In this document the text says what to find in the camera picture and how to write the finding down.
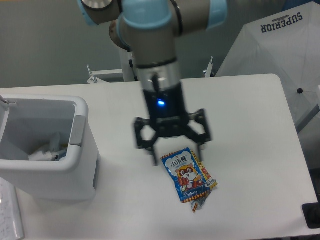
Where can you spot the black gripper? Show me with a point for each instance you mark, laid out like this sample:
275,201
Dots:
169,118

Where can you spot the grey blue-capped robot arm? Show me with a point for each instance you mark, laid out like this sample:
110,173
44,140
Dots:
148,29

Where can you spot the white trash can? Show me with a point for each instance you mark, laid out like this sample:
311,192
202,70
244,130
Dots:
27,121

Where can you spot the blue snack wrapper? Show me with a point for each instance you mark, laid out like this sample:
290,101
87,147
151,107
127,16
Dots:
192,180

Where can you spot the white crumpled tissue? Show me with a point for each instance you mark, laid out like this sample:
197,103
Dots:
49,151

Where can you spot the white Superior umbrella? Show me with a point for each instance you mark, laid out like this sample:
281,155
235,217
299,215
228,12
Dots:
286,44

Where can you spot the black device at edge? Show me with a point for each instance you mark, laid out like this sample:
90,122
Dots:
311,213

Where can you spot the white paper sheet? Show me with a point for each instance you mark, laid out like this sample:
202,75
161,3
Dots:
11,225

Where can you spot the white metal base frame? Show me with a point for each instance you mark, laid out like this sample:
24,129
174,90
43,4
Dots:
104,76

